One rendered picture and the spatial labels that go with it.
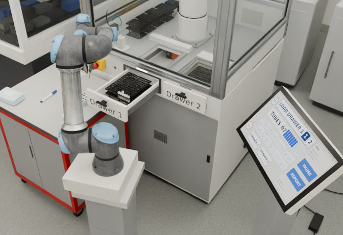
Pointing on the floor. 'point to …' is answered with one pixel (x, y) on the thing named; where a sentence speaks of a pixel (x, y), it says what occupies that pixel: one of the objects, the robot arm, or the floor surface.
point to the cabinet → (193, 138)
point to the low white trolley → (48, 133)
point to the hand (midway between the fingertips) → (88, 70)
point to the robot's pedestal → (114, 209)
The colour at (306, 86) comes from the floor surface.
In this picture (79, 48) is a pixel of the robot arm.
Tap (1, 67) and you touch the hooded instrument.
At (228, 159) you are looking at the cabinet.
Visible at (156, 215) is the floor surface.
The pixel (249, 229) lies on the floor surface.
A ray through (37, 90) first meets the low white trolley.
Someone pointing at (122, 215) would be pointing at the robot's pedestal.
